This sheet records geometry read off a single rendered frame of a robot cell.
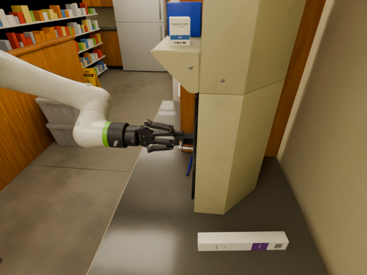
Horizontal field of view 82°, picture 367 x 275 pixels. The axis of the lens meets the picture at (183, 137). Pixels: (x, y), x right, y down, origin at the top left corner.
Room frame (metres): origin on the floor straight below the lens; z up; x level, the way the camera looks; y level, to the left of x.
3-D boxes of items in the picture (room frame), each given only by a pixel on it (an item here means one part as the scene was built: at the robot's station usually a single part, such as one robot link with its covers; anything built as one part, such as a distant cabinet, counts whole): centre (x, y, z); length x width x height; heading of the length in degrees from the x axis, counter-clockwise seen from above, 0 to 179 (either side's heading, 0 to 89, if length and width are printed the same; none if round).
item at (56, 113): (2.47, 1.45, 0.49); 0.60 x 0.42 x 0.33; 174
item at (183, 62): (0.66, 0.00, 1.46); 0.32 x 0.11 x 0.10; 174
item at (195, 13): (0.76, -0.01, 1.56); 0.10 x 0.10 x 0.09; 84
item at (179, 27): (0.59, 0.01, 1.54); 0.05 x 0.05 x 0.06; 3
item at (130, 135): (0.62, 0.15, 1.20); 0.09 x 0.07 x 0.08; 85
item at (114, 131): (0.63, 0.23, 1.20); 0.12 x 0.06 x 0.09; 175
